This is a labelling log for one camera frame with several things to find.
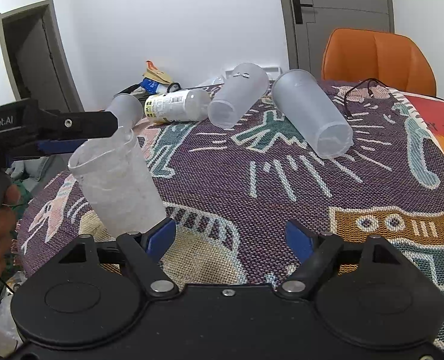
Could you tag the patterned woven tablecloth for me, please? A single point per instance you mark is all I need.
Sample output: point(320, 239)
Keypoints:
point(229, 287)

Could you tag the tall frosted plastic cup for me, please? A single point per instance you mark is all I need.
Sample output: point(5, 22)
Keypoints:
point(298, 96)

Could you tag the dark doorway frame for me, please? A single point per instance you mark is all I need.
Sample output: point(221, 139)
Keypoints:
point(34, 57)

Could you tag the clear crinkled plastic cup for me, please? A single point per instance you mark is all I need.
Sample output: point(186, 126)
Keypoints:
point(115, 180)

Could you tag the grey frosted tapered cup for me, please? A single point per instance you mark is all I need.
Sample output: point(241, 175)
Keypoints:
point(128, 111)

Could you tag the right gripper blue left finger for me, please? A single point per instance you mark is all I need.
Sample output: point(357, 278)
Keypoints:
point(160, 238)

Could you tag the small frosted plastic cup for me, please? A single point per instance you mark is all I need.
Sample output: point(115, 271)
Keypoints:
point(248, 83)

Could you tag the orange chair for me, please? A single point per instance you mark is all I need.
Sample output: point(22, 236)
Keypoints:
point(354, 55)

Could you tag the grey door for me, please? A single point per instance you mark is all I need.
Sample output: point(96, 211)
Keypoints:
point(306, 42)

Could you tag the black door handle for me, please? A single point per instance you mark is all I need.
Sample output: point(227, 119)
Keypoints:
point(297, 10)

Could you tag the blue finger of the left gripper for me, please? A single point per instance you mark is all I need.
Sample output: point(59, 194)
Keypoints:
point(57, 147)

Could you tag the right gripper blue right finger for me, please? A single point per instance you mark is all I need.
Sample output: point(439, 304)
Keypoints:
point(302, 241)

